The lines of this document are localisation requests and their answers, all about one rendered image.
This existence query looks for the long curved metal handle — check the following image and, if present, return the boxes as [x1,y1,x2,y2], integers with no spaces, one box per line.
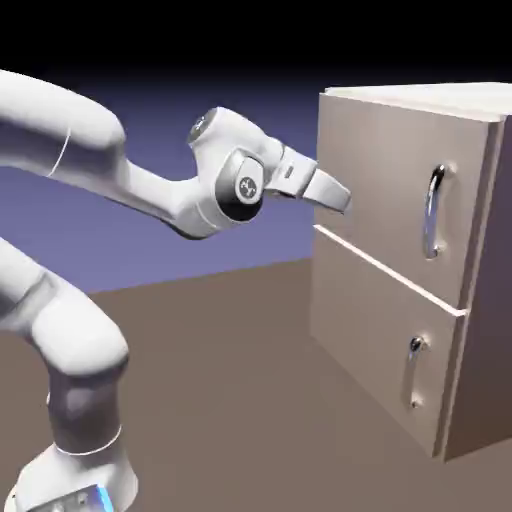
[422,162,447,260]

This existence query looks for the short curved metal handle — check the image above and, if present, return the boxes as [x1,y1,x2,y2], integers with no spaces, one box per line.
[402,335,427,410]

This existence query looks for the tall light wood door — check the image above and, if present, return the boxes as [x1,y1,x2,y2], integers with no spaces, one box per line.
[314,92,506,310]

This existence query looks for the short light wood door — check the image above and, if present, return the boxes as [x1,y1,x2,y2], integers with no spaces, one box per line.
[309,229,468,463]

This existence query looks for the light wood cabinet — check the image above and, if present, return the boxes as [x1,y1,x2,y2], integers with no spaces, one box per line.
[309,82,512,464]

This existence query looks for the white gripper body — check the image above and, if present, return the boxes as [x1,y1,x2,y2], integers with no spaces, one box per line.
[301,167,353,216]

